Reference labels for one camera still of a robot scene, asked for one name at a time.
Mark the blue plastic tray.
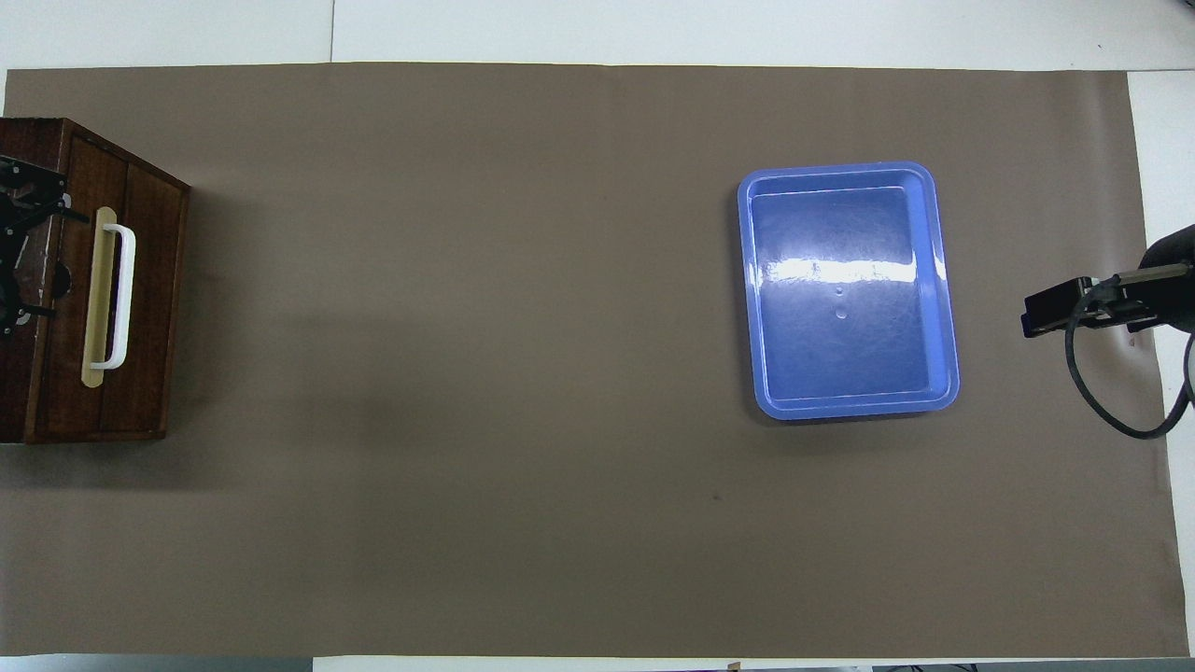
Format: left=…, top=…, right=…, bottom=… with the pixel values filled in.
left=737, top=161, right=962, bottom=422

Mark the white drawer handle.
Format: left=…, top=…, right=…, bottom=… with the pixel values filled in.
left=91, top=222, right=138, bottom=371

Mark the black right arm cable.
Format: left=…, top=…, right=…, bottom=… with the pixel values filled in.
left=1063, top=278, right=1195, bottom=441

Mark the dark wooden drawer cabinet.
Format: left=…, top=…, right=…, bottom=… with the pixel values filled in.
left=0, top=116, right=191, bottom=443

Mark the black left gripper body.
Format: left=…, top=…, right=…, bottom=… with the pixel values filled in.
left=0, top=219, right=23, bottom=323

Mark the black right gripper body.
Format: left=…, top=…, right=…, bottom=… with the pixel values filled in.
left=1086, top=265, right=1165, bottom=329

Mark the brown table mat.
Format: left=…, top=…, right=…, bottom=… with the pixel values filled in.
left=0, top=62, right=1179, bottom=660

